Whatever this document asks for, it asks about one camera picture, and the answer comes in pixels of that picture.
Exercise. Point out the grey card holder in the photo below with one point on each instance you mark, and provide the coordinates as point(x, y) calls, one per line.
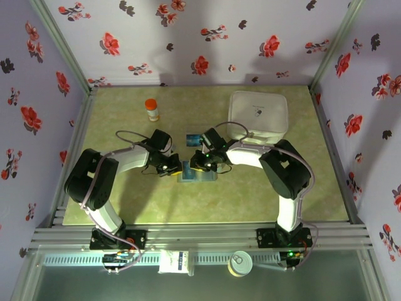
point(207, 178)

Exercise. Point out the blue red card packet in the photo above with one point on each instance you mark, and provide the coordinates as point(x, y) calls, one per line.
point(192, 140)

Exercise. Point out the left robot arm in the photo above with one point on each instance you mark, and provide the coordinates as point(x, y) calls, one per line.
point(91, 178)

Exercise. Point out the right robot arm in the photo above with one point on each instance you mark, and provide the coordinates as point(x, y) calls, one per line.
point(282, 169)

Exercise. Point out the orange-capped pill bottle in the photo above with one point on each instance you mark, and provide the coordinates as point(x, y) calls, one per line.
point(152, 105)

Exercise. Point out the white square container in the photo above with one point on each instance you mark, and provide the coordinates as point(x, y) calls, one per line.
point(260, 109)

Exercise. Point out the tin can with pull tab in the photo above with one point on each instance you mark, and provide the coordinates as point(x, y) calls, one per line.
point(239, 263)

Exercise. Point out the white left camera bracket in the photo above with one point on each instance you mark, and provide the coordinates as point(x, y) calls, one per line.
point(169, 148)

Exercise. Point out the white camera bracket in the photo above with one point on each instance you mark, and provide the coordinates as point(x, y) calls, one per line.
point(204, 144)
point(169, 148)

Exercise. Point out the white right camera bracket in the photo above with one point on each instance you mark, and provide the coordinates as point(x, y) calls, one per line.
point(204, 144)

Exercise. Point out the aluminium long frame rail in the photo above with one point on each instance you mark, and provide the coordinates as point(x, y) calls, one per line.
point(203, 233)

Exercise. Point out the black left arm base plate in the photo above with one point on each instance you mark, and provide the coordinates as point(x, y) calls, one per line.
point(138, 238)

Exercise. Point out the aluminium side frame rail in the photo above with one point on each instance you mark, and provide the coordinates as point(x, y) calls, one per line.
point(332, 141)
point(81, 131)

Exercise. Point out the white box on rail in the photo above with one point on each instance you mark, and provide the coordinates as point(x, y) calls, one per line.
point(169, 261)

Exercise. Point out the grey metal bracket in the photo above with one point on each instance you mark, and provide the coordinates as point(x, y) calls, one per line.
point(191, 263)

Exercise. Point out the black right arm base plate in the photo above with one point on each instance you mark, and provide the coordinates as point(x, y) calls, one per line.
point(266, 236)

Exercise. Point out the aluminium corner post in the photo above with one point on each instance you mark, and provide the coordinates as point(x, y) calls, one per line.
point(334, 47)
point(62, 47)

